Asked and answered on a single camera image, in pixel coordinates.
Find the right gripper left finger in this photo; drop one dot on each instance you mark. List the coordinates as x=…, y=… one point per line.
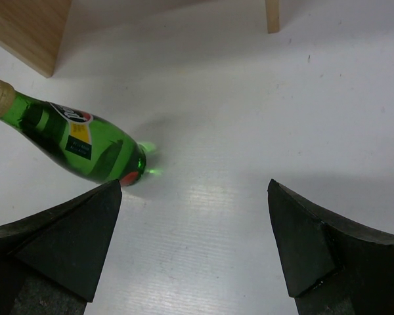
x=51, y=262

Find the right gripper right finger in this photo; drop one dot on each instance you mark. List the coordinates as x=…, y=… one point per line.
x=331, y=264

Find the wooden three-tier shelf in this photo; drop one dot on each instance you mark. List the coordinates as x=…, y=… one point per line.
x=76, y=38

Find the right green glass bottle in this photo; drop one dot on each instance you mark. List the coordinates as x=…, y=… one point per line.
x=82, y=143

